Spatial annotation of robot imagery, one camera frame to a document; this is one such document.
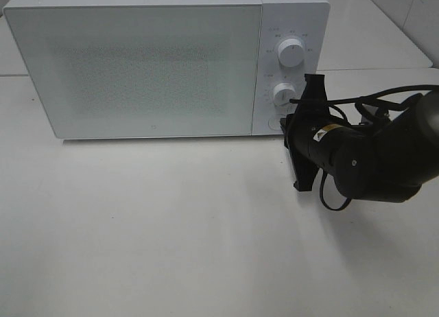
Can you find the round white door button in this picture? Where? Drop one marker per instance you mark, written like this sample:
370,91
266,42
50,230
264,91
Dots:
274,123

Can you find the white microwave knob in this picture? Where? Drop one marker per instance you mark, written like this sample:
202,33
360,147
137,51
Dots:
282,93
291,52

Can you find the white microwave oven body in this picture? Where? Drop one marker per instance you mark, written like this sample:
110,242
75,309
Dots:
280,19

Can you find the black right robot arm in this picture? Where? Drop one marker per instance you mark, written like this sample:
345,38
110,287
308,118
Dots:
386,157

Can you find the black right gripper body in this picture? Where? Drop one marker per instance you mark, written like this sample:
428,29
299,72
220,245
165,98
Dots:
300,127

